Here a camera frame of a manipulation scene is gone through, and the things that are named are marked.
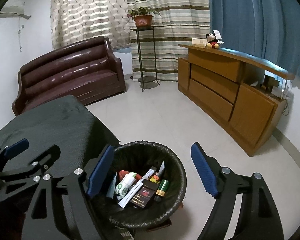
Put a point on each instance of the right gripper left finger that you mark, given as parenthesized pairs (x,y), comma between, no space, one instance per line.
(61,208)

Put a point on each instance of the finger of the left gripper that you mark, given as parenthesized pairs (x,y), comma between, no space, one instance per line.
(17,148)
(46,159)

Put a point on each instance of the green white carton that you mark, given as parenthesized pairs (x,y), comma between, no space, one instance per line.
(123,186)

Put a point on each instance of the dark brown cigarette box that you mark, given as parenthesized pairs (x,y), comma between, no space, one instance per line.
(145,194)

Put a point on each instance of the green yellow bottle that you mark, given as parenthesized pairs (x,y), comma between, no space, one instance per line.
(161,191)

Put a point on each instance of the light blue sachet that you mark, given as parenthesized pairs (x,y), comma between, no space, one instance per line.
(111,189)

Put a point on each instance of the white blue cream tube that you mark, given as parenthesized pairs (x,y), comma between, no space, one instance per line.
(161,168)

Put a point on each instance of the black trash bin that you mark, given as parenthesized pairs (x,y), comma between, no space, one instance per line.
(153,203)

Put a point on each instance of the dark green table cloth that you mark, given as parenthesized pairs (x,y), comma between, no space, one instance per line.
(63,122)

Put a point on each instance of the dark brown leather sofa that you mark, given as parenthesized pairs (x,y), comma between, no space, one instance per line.
(87,70)

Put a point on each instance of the black metal plant stand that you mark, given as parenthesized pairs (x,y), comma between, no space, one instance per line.
(147,66)

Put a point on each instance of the wooden sideboard cabinet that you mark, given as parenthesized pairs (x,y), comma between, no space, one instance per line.
(231,88)

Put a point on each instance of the white air conditioner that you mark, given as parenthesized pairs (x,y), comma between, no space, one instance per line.
(13,11)

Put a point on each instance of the beige patterned curtain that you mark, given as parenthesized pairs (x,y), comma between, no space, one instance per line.
(77,20)

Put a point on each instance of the potted plant in clay pot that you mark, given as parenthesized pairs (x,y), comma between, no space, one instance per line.
(142,16)

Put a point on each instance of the small beige box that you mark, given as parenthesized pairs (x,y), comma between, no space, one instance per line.
(199,41)

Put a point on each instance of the mickey mouse plush toy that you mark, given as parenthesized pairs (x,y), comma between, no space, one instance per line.
(214,40)

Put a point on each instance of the striped curtain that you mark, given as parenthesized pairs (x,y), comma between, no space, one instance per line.
(178,23)

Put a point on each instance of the blue curtain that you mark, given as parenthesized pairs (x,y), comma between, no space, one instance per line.
(268,29)

